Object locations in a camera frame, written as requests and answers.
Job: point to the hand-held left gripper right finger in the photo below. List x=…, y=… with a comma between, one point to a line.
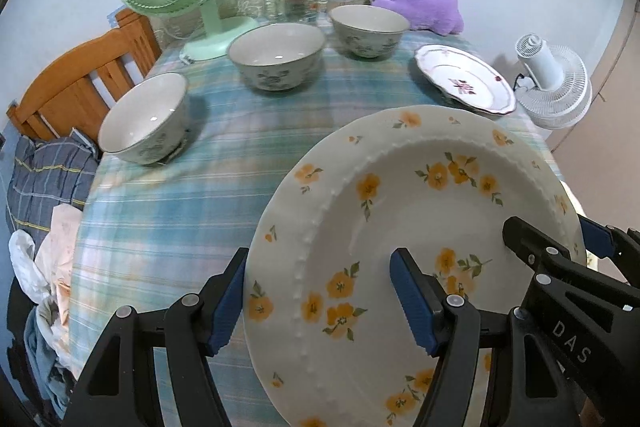
x=412, y=302

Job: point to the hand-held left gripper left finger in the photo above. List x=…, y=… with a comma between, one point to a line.
x=227, y=307

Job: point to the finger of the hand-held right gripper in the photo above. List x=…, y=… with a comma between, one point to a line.
x=597, y=237
x=530, y=242

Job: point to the yellow floral large plate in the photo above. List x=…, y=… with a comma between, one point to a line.
x=400, y=207

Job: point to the pink patterned small plate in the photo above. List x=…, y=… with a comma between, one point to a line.
x=450, y=72

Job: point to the white floral ceramic bowl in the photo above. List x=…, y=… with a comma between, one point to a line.
x=145, y=117
x=275, y=49
x=370, y=24

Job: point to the blue green plaid tablecloth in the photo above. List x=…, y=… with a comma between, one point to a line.
x=200, y=207

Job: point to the white desk fan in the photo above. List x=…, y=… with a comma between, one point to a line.
x=550, y=67

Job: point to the blue denim cloth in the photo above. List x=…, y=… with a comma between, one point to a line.
x=42, y=347

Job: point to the white plastic bag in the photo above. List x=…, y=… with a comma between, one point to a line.
x=27, y=262

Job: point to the purple plush toy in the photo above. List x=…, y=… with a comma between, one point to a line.
x=420, y=4

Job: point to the wooden headboard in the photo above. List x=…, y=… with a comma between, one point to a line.
x=65, y=82

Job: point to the small clear glass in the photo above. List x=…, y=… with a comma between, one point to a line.
x=266, y=2

